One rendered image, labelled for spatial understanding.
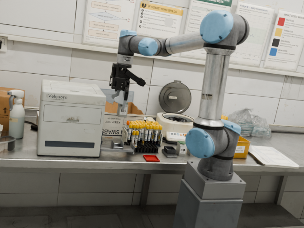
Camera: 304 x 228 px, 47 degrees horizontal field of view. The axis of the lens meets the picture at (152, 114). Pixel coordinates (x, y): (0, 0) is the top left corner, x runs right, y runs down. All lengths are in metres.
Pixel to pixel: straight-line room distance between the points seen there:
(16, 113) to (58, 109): 0.29
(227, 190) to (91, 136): 0.65
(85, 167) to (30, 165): 0.24
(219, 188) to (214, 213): 0.11
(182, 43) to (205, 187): 0.61
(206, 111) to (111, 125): 0.78
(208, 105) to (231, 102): 1.31
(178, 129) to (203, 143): 0.78
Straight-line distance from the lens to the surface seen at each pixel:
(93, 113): 1.60
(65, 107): 1.57
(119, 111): 1.64
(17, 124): 1.82
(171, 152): 1.82
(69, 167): 1.63
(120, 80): 1.59
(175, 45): 1.54
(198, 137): 1.29
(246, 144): 2.01
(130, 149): 1.71
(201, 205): 1.45
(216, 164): 1.44
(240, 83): 2.59
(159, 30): 2.28
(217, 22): 1.25
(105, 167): 1.65
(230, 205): 1.51
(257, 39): 2.59
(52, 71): 2.19
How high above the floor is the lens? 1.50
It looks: 14 degrees down
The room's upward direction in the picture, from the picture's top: 9 degrees clockwise
